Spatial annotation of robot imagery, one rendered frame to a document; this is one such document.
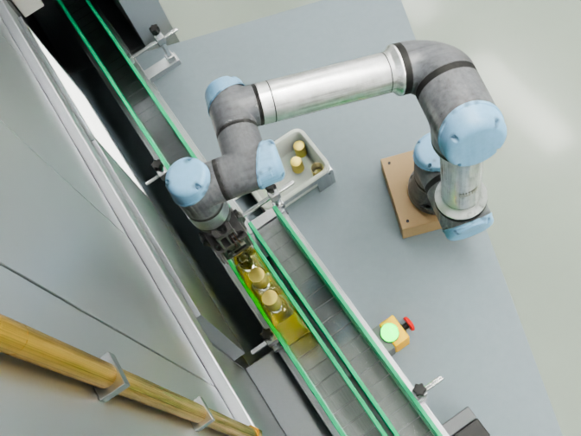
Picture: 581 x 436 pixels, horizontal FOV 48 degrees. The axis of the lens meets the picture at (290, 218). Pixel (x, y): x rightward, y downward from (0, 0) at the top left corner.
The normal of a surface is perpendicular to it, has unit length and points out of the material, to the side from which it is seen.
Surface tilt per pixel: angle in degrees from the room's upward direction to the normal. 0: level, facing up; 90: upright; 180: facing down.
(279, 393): 0
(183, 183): 0
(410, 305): 0
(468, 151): 83
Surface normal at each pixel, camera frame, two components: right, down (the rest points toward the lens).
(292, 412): -0.18, -0.39
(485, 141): 0.26, 0.80
